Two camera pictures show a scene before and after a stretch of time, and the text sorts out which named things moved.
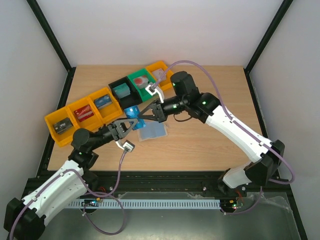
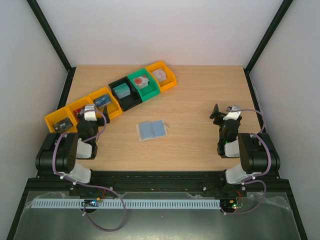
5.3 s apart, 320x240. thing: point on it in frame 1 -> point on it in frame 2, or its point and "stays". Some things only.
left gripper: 116,130 -> 106,113
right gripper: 159,112 -> 220,119
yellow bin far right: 167,84 stays
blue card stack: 103,101 stays
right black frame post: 264,41 stays
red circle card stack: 141,81 stays
